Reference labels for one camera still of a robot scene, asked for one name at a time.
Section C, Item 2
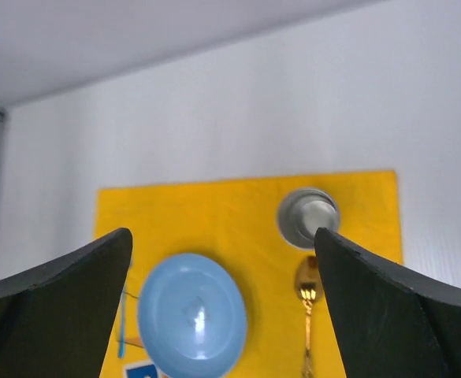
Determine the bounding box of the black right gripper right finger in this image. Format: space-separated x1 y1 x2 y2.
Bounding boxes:
314 228 461 377

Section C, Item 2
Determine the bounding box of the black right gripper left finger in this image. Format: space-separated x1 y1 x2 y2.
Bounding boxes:
0 228 132 377

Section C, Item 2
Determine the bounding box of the gold spoon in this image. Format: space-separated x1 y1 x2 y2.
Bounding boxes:
294 255 323 378

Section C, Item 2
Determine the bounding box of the blue plastic plate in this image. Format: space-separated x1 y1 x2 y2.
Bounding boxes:
137 253 248 377

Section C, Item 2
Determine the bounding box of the silver metal cup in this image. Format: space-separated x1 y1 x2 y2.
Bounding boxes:
276 187 341 250

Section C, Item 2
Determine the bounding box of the yellow pikachu place mat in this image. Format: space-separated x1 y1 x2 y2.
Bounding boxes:
94 171 403 377

